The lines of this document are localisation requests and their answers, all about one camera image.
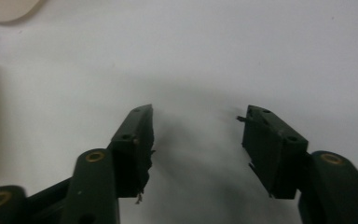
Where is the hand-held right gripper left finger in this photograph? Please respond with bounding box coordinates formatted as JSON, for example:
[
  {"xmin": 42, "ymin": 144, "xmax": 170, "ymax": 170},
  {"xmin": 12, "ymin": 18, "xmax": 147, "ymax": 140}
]
[{"xmin": 107, "ymin": 104, "xmax": 157, "ymax": 205}]

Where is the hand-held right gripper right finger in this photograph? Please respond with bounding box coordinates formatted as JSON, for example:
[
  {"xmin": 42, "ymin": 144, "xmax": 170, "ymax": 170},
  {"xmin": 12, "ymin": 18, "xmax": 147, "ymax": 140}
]
[{"xmin": 236, "ymin": 105, "xmax": 310, "ymax": 200}]

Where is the beige rounded object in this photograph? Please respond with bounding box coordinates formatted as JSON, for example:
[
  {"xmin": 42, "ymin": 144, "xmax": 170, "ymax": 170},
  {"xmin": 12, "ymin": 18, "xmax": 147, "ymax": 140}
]
[{"xmin": 0, "ymin": 0, "xmax": 45, "ymax": 23}]

